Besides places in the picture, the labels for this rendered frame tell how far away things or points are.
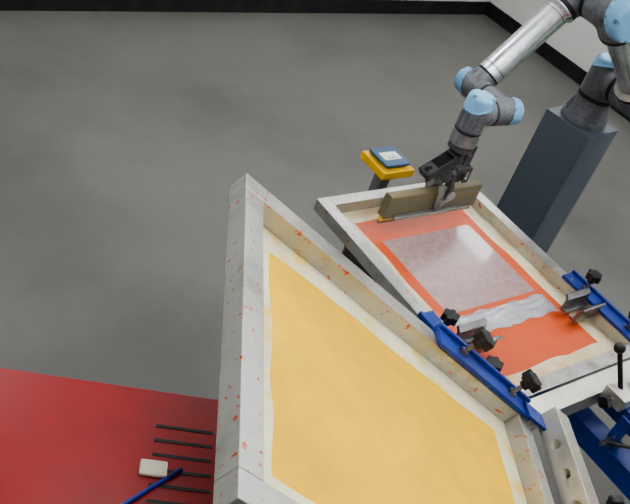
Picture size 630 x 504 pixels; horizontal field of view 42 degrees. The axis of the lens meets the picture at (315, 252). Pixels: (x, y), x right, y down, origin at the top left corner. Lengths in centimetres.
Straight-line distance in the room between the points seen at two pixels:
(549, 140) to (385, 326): 153
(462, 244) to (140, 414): 125
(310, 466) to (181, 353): 212
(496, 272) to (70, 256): 178
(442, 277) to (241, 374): 137
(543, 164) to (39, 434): 196
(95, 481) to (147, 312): 191
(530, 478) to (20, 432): 90
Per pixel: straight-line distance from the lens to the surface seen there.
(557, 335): 230
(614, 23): 237
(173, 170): 404
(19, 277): 334
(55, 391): 151
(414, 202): 233
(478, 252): 244
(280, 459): 101
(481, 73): 240
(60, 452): 143
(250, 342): 102
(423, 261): 231
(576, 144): 282
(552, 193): 289
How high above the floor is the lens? 226
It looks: 37 degrees down
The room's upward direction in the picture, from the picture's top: 20 degrees clockwise
